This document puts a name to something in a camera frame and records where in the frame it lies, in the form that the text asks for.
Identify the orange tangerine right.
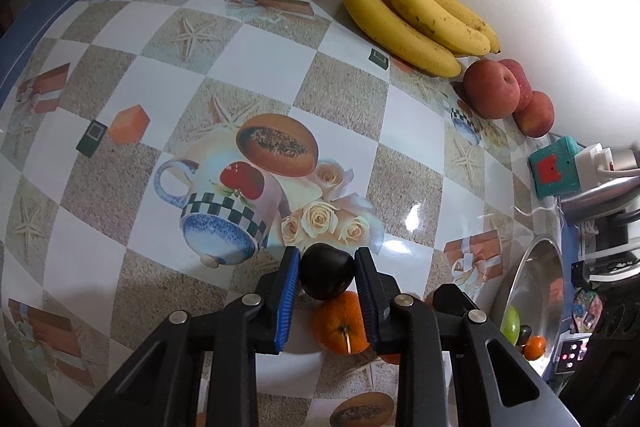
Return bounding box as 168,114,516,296
380,355,400,365

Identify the black power adapter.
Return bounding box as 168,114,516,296
570,261,591,291

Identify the steel thermos jug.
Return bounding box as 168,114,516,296
559,176,639,223

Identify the green mango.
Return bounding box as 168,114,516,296
500,305,521,346

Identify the small tangerine in bowl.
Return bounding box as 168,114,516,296
523,335,547,361

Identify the orange tangerine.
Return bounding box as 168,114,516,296
310,291,369,355
380,355,400,365

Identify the teal toy box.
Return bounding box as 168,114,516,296
528,135,582,198

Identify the dark plum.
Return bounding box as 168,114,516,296
515,324,532,347
299,243,356,301

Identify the red apple front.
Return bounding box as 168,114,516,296
462,60,520,119

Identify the red apple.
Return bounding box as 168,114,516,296
499,58,533,113
462,60,520,119
513,91,555,138

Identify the yellow banana bunch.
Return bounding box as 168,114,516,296
342,0,500,78

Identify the smartphone on stand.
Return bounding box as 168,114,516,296
554,334,590,374

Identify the red apple middle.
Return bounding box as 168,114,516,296
499,58,533,113

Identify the red apple right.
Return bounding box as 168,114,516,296
513,91,555,138

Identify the orange tangerine left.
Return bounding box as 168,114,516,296
310,291,369,355

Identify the stainless steel bowl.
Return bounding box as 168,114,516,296
489,234,564,376

